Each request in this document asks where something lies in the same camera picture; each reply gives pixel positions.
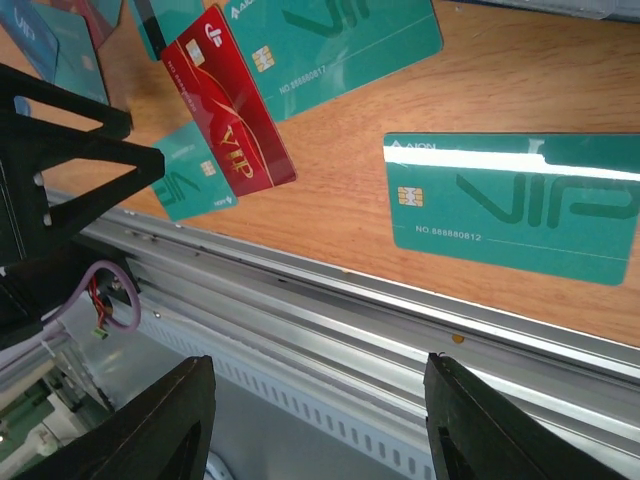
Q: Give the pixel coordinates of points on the red card centre front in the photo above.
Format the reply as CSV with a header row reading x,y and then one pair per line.
x,y
217,86

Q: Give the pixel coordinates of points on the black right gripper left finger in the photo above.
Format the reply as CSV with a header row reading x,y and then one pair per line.
x,y
163,433

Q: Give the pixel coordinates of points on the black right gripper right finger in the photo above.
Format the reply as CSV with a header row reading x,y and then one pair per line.
x,y
474,432

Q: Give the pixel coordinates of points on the teal VIP card front right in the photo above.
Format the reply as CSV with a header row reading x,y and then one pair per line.
x,y
559,204

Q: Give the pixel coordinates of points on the grey slotted cable duct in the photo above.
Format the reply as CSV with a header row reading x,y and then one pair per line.
x,y
358,423

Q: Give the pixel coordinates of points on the teal vip card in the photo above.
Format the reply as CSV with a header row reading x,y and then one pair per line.
x,y
305,53
559,204
193,183

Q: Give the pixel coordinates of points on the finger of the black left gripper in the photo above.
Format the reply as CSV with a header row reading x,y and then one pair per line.
x,y
65,161

